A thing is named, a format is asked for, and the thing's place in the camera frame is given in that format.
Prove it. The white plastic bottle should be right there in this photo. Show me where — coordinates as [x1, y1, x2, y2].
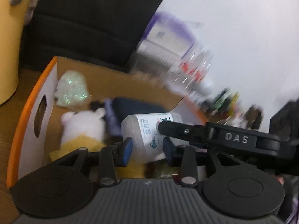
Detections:
[121, 111, 182, 164]

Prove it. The white yellow plush toy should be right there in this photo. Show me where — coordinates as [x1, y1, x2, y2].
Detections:
[49, 107, 146, 179]

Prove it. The navy blue cloth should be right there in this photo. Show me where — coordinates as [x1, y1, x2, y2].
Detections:
[104, 98, 167, 137]

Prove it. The water bottle pack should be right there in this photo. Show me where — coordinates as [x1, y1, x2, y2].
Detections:
[163, 45, 213, 102]

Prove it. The green bubble wrap pouch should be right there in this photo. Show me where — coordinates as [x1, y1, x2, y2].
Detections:
[54, 70, 90, 108]

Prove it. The purple white tissue pack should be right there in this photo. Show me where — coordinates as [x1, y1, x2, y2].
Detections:
[136, 12, 204, 65]

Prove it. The red orange cardboard box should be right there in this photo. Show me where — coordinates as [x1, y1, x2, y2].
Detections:
[6, 57, 208, 189]

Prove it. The black paper bag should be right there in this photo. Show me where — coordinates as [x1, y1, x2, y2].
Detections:
[19, 0, 163, 71]

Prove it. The yellow thermos jug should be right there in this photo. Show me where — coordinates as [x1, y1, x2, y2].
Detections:
[0, 0, 30, 104]

